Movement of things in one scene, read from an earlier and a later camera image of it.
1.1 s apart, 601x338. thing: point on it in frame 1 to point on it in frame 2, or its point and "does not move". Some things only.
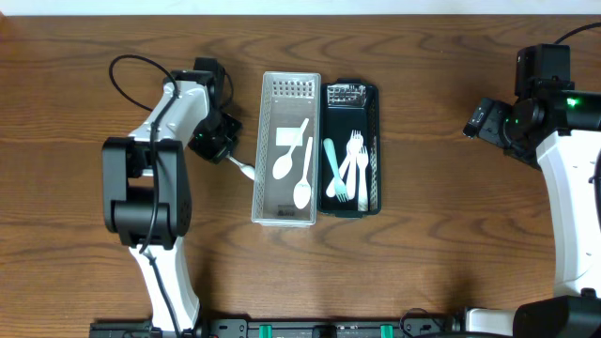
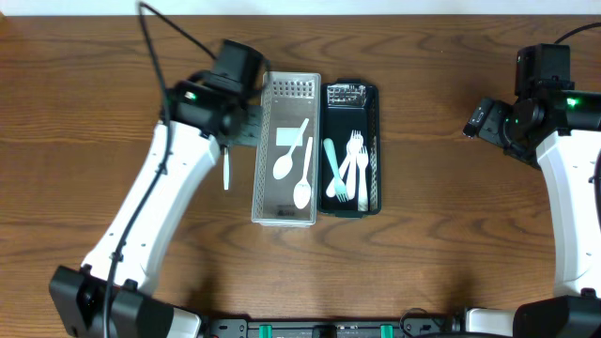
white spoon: [284, 165] does not move
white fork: [362, 161] does not move
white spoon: [248, 170] to [226, 168]
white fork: [354, 149] does not move
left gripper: [218, 148] to [251, 127]
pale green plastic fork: [339, 189] does not move
